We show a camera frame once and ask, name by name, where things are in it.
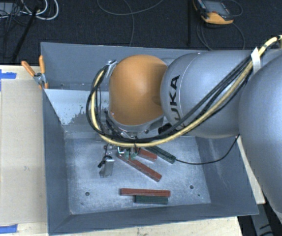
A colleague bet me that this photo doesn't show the dark green flat block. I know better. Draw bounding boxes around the dark green flat block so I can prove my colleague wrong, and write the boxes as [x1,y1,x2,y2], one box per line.
[146,145,177,165]
[133,195,169,205]

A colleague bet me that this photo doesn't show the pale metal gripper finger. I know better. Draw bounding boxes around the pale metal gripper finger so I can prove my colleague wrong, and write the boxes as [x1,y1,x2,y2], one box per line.
[99,155,115,178]

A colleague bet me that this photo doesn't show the long red-brown flat block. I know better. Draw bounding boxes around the long red-brown flat block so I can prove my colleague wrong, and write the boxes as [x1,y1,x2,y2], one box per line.
[117,153,163,183]
[120,188,172,198]

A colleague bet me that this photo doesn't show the short red-brown flat block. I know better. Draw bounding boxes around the short red-brown flat block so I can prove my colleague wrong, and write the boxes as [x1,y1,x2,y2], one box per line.
[136,148,158,163]

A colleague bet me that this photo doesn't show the grey metal bin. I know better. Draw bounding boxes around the grey metal bin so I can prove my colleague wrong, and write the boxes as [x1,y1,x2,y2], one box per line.
[40,42,260,236]

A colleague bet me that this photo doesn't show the pale cardboard board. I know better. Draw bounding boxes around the pale cardboard board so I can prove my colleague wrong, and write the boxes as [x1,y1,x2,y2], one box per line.
[0,79,48,227]

